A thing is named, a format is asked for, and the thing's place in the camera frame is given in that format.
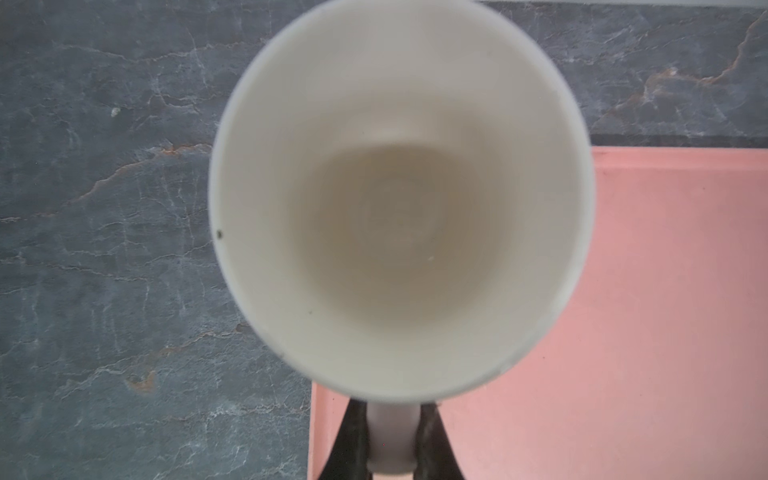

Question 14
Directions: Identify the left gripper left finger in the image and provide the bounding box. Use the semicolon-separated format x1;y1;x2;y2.
317;399;372;480

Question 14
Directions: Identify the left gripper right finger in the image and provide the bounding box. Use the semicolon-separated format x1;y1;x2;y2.
413;403;465;480

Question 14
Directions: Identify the pale pink mug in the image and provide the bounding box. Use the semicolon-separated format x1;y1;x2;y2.
208;1;596;476

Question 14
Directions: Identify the pink rectangular tray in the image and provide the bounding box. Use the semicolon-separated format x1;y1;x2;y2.
307;146;768;480

